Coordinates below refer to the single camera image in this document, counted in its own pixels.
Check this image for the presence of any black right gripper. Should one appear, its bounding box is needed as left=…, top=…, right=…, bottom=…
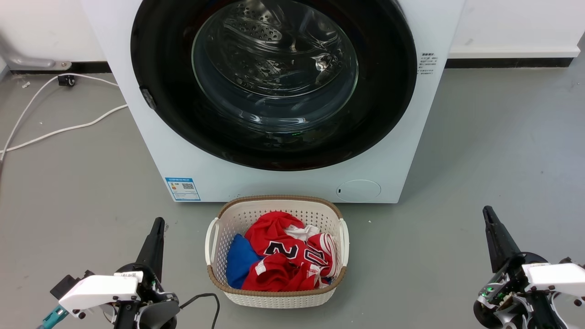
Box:
left=473, top=206, right=549, bottom=329

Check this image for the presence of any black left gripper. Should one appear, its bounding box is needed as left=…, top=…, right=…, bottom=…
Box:
left=117, top=217, right=180, bottom=329

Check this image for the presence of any black round glass washer door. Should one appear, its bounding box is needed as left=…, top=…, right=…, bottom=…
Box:
left=130, top=0, right=418, bottom=172

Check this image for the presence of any white front-load washing machine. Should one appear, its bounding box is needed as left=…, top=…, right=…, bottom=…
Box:
left=81, top=0, right=466, bottom=204

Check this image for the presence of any blue energy label sticker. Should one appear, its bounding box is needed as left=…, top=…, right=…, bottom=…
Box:
left=165, top=177, right=201, bottom=202

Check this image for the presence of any blue cloth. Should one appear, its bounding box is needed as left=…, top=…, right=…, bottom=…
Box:
left=226, top=233, right=263, bottom=289

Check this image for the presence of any red basketball jersey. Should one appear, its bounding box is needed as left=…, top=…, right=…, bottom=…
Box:
left=241, top=211, right=340, bottom=292

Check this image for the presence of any white plastic laundry basket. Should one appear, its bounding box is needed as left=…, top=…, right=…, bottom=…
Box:
left=205, top=195, right=350, bottom=309

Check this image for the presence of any round white filter cover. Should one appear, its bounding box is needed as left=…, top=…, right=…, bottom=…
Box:
left=336, top=179, right=382, bottom=203

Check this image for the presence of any white garment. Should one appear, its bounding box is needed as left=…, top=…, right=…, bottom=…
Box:
left=284, top=224, right=320, bottom=242

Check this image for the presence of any teal cable connector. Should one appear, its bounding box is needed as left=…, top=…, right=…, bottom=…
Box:
left=37, top=305, right=69, bottom=329

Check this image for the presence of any white floor cable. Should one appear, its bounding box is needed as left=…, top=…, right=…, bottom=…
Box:
left=0, top=73, right=119, bottom=160
left=0, top=104, right=128, bottom=154

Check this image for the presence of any grey wall pipe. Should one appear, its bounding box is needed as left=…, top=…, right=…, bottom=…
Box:
left=0, top=34, right=72, bottom=71

